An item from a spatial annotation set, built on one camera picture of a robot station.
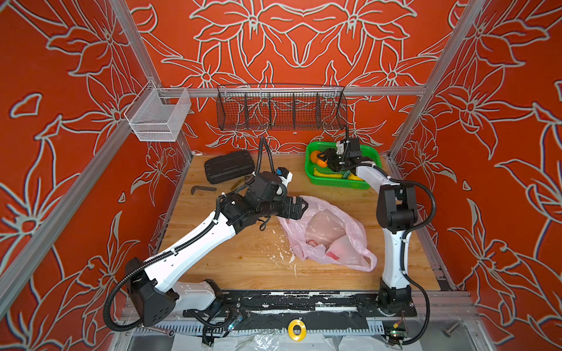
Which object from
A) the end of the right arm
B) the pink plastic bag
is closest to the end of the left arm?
the pink plastic bag

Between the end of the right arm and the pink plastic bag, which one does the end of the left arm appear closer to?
the pink plastic bag

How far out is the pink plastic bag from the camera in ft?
2.29
